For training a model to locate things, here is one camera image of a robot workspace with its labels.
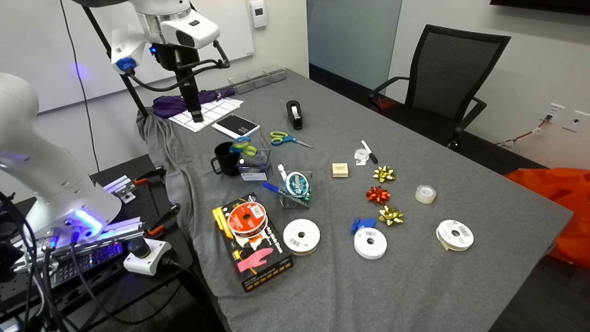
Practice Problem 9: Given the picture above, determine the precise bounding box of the white grid sheet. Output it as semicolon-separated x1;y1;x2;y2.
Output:
168;97;244;133

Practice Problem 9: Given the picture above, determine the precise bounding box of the black cable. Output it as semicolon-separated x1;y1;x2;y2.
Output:
160;257;222;332
59;0;100;174

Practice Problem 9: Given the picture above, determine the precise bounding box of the grey tablecloth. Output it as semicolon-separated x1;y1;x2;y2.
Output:
136;68;574;332

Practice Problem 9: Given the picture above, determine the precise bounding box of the black tape dispenser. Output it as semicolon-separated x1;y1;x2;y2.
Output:
285;100;304;130

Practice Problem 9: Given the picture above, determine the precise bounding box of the blue gift bow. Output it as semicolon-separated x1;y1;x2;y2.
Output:
350;217;378;235

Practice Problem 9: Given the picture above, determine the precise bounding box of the red cable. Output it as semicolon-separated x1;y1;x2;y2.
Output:
495;117;552;148

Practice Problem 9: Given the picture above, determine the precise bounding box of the orange ribbon spool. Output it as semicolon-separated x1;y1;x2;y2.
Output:
227;201;268;238

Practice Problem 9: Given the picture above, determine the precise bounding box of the orange bag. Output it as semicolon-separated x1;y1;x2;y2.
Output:
503;167;590;269

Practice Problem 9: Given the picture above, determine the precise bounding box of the clear case with label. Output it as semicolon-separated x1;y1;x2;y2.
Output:
236;148;272;182

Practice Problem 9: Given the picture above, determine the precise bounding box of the black office chair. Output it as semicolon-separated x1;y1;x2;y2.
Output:
368;24;512;149

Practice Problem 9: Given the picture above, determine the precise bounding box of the blue pen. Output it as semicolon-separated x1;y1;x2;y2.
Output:
262;181;298;198

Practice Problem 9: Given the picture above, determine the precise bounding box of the emergency stop button box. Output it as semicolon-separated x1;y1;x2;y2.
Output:
123;237;172;277

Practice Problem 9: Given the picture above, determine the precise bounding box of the black box with pink glove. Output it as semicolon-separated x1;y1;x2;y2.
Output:
212;192;295;293

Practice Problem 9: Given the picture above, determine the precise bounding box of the black mug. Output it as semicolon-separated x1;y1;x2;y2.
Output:
210;141;243;177

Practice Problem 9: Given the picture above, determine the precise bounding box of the aluminium rail piece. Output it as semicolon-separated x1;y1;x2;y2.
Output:
103;175;137;204

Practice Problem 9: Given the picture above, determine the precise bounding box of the thermostat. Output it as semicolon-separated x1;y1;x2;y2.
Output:
248;0;268;30

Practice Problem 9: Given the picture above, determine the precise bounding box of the whiteboard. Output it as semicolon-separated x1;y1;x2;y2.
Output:
0;0;255;114

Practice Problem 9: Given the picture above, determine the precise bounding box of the black notebook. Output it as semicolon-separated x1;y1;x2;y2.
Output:
212;113;261;139

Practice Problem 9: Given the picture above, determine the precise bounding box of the wall screen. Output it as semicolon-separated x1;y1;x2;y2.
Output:
489;0;590;16

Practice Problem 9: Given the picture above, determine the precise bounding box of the white wall plate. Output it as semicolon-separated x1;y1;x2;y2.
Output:
562;109;590;134

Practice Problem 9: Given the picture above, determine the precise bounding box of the white ribbon spool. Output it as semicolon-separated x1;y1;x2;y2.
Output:
436;219;475;252
283;218;321;256
354;227;388;260

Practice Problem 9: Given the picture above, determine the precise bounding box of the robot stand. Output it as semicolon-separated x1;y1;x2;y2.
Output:
0;154;203;332

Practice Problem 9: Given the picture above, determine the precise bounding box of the row of clear organizers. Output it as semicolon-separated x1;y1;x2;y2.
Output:
228;64;288;95

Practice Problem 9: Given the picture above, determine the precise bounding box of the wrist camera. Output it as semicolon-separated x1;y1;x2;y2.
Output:
110;25;149;75

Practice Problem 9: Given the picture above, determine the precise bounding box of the teal ribbon spool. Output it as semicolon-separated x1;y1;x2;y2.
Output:
284;171;309;197

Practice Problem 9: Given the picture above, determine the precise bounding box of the purple cloth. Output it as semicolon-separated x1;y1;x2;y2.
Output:
152;89;236;119

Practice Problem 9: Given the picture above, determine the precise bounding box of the gold gift bow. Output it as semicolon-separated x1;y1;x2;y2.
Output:
372;165;396;184
378;205;405;227

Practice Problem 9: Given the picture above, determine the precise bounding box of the orange clamp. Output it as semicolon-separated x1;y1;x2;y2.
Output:
133;166;167;185
147;202;182;238

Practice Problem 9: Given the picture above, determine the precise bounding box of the black marker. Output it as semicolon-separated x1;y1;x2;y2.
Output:
360;139;379;165

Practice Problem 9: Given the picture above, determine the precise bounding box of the clear tape roll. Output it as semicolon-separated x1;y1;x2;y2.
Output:
414;184;437;205

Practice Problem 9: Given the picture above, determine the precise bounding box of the red gift bow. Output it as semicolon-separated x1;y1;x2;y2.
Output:
366;185;392;205

